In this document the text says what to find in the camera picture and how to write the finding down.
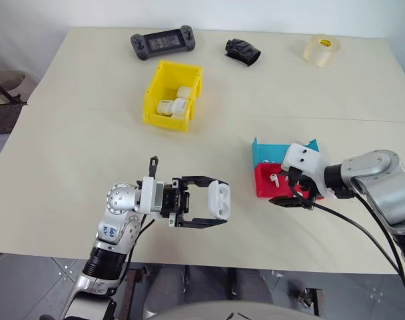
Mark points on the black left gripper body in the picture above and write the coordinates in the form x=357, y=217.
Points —
x=176, y=201

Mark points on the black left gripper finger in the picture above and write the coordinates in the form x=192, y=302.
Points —
x=206, y=223
x=199, y=180

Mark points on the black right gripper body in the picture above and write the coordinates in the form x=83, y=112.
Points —
x=307, y=186

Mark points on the white earbud case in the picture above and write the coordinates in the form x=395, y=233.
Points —
x=184, y=92
x=219, y=200
x=180, y=106
x=164, y=107
x=177, y=116

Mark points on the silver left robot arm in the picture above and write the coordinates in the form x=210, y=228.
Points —
x=117, y=200

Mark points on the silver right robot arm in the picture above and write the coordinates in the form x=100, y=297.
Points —
x=372, y=173

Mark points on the red plastic bin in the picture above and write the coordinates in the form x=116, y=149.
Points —
x=265, y=188

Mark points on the teal plastic bin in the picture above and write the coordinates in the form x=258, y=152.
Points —
x=269, y=154

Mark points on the yellow plastic bin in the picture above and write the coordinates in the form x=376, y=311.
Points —
x=166, y=121

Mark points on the closed white earbud case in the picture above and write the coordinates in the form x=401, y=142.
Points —
x=184, y=92
x=180, y=106
x=177, y=116
x=164, y=107

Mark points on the white earbud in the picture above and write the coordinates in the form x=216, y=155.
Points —
x=273, y=178

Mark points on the clear packing tape roll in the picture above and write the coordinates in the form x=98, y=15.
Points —
x=320, y=50

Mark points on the crumpled black tape roll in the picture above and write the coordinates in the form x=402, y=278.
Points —
x=242, y=50

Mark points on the dark grey handheld game controller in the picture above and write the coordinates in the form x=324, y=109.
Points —
x=162, y=41

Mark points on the black metal stand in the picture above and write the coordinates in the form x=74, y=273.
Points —
x=4, y=93

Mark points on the beige round bucket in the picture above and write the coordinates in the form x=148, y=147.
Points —
x=9, y=80

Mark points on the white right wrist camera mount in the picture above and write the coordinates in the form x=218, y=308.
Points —
x=304, y=160

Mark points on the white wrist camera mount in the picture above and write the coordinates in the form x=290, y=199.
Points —
x=304, y=160
x=148, y=196

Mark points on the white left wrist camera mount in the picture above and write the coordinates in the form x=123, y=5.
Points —
x=148, y=196

